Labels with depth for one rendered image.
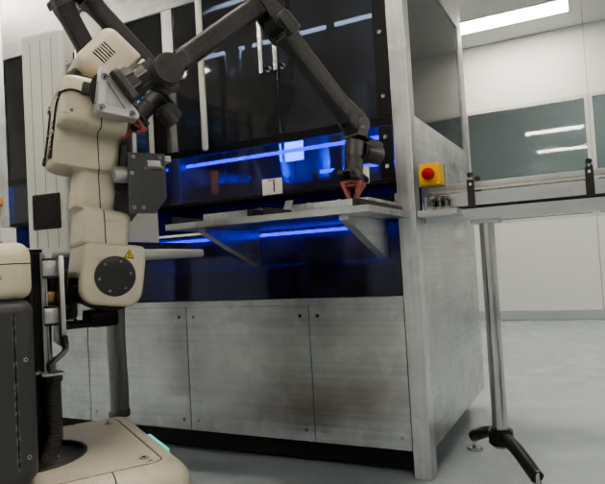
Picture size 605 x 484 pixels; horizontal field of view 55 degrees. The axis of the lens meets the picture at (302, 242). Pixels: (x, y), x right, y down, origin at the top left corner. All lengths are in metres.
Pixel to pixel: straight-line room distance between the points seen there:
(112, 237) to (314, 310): 0.83
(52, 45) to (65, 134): 0.61
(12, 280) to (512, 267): 5.67
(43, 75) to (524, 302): 5.36
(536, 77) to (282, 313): 5.03
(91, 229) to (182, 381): 1.06
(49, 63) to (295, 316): 1.20
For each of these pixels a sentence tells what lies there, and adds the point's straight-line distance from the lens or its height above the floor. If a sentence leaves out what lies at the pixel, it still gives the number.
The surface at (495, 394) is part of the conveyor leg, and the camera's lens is 2.12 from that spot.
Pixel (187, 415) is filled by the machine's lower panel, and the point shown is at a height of 0.15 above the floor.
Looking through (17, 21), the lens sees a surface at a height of 1.97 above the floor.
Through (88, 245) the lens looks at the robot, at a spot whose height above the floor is 0.81.
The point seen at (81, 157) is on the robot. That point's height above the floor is 1.04.
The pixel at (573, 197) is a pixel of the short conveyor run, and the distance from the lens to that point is 2.01.
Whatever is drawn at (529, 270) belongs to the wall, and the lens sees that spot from 6.53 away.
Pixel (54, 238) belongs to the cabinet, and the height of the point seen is 0.86.
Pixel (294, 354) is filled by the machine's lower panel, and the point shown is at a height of 0.40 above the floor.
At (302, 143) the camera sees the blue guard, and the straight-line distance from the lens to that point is 2.15.
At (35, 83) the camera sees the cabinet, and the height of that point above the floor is 1.38.
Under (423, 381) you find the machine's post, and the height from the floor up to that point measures 0.32.
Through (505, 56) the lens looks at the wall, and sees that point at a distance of 6.85.
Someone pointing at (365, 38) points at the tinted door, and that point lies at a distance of 2.16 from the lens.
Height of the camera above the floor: 0.73
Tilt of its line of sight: 2 degrees up
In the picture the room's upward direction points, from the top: 3 degrees counter-clockwise
